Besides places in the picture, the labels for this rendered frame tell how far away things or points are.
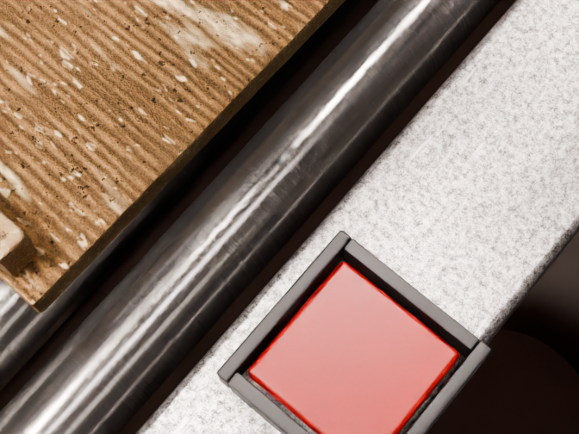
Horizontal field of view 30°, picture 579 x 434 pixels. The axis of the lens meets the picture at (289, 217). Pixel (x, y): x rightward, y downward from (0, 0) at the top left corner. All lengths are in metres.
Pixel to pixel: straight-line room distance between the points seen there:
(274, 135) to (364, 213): 0.05
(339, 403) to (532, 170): 0.13
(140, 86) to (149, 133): 0.02
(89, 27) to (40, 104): 0.04
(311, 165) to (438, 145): 0.05
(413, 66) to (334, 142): 0.05
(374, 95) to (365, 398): 0.13
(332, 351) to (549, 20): 0.18
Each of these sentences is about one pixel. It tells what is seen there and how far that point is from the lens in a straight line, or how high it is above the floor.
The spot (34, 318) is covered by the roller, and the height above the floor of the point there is 0.91.
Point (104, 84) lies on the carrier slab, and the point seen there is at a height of 0.94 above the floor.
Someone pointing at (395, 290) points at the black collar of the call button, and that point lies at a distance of 0.43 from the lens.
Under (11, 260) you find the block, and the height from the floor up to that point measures 0.95.
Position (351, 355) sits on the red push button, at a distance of 0.42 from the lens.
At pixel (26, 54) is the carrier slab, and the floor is 0.94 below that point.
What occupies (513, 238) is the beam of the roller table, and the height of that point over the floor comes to 0.92.
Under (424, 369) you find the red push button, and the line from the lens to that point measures 0.42.
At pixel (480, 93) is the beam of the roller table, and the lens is 0.48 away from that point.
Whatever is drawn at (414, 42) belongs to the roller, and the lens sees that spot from 0.48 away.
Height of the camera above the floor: 1.34
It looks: 72 degrees down
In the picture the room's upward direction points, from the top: 3 degrees counter-clockwise
